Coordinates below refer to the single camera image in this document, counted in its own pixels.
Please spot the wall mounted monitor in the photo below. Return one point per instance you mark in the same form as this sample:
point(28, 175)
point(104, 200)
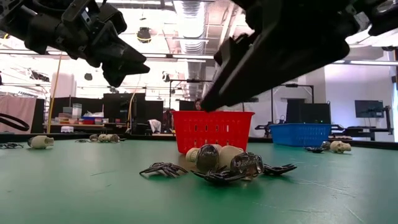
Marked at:
point(369, 109)

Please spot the cluttered workbench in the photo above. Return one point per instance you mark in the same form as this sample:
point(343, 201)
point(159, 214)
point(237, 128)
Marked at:
point(82, 125)

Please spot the red plastic basket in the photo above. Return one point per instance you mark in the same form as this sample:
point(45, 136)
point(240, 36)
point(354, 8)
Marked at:
point(214, 130)

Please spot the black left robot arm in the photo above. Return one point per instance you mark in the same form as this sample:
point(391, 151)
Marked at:
point(40, 34)

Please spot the black ceiling dome camera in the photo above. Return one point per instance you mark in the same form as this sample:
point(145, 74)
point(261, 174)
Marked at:
point(144, 35)

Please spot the clear storage container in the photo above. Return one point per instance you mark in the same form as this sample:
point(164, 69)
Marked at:
point(76, 110)

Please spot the ceiling light strip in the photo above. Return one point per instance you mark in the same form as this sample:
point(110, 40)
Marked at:
point(370, 62)
point(192, 57)
point(158, 55)

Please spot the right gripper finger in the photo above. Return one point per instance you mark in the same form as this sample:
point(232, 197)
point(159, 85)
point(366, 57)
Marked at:
point(236, 48)
point(280, 65)

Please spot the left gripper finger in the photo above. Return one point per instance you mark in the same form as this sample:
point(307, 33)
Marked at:
point(113, 77)
point(124, 59)

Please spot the black desk with stand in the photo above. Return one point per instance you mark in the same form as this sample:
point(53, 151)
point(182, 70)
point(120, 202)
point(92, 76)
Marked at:
point(360, 130)

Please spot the black desk monitors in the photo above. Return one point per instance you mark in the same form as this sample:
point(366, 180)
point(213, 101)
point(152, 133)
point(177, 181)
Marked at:
point(308, 112)

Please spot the black background robot arm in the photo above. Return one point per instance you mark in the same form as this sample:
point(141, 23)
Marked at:
point(262, 127)

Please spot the pink curtain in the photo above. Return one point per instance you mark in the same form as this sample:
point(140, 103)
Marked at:
point(17, 113)

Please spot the black aluminium table frame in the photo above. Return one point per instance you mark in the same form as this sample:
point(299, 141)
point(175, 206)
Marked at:
point(146, 137)

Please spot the blue plastic basket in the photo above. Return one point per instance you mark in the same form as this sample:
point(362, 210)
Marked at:
point(300, 135)

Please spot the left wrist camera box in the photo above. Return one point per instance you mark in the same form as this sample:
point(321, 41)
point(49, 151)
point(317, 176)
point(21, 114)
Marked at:
point(113, 18)

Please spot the person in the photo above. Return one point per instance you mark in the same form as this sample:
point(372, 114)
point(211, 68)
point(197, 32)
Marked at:
point(198, 105)

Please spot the silver ventilation duct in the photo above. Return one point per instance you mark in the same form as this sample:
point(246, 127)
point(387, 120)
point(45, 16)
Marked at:
point(192, 31)

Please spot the black partition panel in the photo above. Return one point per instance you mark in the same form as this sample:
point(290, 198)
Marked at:
point(77, 105)
point(146, 109)

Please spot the black ceiling spotlight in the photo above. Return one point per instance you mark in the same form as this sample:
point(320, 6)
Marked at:
point(165, 76)
point(88, 76)

